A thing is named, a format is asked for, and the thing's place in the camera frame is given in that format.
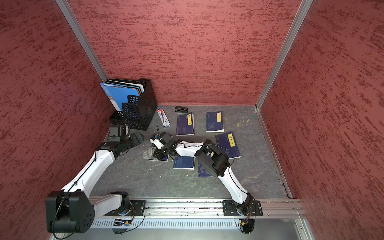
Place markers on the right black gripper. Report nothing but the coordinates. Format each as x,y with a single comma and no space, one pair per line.
158,153

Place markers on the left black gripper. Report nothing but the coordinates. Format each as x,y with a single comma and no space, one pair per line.
135,142

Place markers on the navy book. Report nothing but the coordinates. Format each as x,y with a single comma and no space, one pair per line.
184,163
185,125
214,122
163,158
227,143
202,173

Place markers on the grey striped wiping cloth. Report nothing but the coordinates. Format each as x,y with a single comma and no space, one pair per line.
149,154

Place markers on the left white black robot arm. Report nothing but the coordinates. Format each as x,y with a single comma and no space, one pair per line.
72,210

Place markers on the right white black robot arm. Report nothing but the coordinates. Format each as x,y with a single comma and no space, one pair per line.
214,160

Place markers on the pencil box white blue red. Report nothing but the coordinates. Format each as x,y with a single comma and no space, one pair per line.
163,117

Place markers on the black mesh file organizer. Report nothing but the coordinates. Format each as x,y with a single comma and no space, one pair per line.
138,112

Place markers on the blue folder in organizer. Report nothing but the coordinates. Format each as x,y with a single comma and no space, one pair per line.
118,94

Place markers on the dark folders in organizer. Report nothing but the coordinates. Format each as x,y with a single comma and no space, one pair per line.
140,85

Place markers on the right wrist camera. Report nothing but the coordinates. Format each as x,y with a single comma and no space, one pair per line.
156,142

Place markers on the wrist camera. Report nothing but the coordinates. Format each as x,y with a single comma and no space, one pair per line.
118,133
156,142

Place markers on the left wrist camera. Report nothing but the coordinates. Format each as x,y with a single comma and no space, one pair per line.
118,133

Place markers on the aluminium mounting rail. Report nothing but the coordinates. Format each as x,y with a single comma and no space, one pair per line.
215,209

